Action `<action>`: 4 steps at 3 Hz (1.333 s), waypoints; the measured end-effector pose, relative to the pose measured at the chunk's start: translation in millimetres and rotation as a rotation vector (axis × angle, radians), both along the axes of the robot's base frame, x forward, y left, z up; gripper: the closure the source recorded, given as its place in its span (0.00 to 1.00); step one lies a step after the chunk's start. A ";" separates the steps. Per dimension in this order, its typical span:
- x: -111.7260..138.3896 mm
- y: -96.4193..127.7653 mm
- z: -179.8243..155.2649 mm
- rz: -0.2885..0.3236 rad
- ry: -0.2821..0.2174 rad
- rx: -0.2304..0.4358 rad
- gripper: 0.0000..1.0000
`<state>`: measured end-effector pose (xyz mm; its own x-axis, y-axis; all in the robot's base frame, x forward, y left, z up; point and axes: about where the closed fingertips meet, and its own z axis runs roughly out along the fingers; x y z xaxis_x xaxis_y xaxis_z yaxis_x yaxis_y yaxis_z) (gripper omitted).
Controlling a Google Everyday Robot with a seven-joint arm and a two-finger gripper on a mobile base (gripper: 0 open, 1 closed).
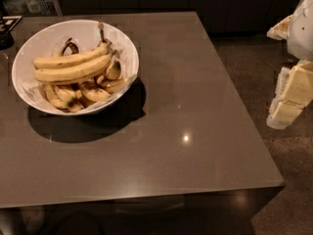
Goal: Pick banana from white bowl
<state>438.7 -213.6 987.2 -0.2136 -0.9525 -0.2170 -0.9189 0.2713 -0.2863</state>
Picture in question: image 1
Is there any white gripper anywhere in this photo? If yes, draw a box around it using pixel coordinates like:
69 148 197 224
266 0 313 130

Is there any small upright banana right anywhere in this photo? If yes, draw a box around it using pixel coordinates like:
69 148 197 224
105 61 121 80

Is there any small banana right side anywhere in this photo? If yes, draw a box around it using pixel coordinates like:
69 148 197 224
100 77 128 93

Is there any small banana centre bottom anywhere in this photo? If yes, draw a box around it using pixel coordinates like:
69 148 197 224
78 80 111 102

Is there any dark banana stem in bowl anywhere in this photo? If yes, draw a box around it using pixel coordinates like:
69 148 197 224
61 38 79 55

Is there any upper long yellow banana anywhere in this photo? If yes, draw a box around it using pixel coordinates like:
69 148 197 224
33 22 112 70

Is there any long yellow banana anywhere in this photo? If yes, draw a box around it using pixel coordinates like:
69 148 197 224
33 51 115 84
33 22 112 70

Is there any small banana bunch bottom left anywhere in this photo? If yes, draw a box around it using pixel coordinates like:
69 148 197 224
44 84 84 113

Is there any lower long yellow banana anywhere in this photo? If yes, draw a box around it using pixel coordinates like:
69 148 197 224
33 51 115 84

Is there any white ceramic bowl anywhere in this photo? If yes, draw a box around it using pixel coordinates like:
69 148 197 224
12 20 139 116

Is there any shelf with bottles background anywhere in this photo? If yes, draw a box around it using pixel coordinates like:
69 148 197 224
0 0 62 16

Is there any black object table left edge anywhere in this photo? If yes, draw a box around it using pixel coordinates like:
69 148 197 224
0 16 22 50

